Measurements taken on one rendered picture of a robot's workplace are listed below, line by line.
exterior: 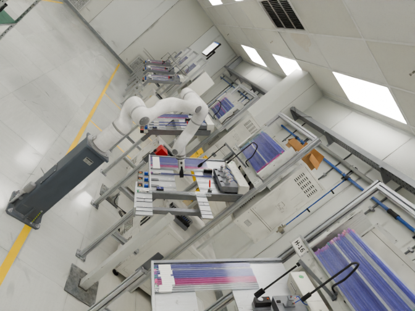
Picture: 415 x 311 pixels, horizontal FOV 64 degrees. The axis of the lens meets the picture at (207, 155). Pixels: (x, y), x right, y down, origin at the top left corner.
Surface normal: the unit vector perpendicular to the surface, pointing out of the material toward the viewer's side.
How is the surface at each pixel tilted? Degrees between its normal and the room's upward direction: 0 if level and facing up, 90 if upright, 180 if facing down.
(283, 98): 90
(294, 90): 90
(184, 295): 44
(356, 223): 90
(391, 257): 90
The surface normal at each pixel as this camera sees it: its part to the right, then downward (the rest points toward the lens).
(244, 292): 0.11, -0.92
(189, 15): 0.17, 0.38
